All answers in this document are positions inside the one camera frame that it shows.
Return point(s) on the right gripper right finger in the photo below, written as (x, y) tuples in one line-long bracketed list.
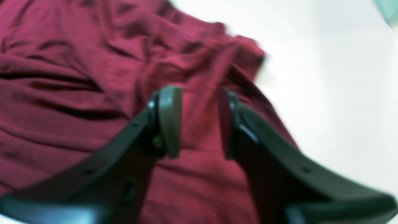
[(288, 187)]

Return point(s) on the dark red t-shirt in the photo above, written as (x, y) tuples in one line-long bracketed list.
[(75, 72)]

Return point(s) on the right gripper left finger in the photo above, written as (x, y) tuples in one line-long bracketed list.
[(109, 186)]

